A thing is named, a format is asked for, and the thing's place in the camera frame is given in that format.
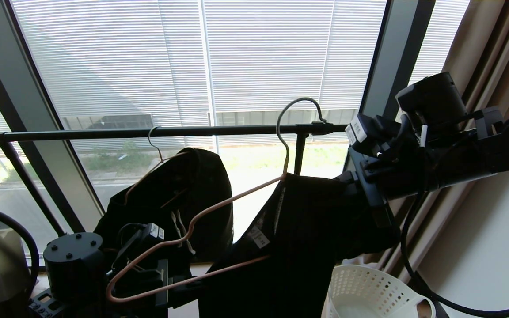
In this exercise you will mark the brown curtain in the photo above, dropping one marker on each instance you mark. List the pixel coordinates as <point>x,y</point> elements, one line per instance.
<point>488,44</point>

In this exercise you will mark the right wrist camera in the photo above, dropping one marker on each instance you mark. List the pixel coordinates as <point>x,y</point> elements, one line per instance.
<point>376,132</point>

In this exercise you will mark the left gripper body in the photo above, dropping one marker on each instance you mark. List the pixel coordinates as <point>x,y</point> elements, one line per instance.
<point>139,296</point>

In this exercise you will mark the window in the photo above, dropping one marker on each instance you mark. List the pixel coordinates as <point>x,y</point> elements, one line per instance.
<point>259,57</point>

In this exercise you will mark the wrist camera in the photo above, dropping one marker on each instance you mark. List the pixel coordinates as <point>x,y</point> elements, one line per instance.
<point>376,132</point>
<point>148,240</point>

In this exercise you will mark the white laundry basket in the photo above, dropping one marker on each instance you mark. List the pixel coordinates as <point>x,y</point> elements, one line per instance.
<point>369,291</point>

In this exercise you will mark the pink clothes hanger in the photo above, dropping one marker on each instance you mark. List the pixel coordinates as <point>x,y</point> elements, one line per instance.
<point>149,139</point>
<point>286,163</point>

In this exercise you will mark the black clothes rack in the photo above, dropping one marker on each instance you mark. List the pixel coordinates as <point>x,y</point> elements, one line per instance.
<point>82,133</point>

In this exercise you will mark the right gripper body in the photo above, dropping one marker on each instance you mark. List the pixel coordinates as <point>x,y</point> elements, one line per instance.
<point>440,172</point>

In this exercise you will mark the black garment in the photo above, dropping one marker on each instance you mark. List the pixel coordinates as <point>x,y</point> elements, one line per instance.
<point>307,247</point>
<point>206,198</point>

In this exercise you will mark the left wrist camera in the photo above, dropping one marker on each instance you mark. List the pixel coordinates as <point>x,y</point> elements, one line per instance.
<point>148,240</point>

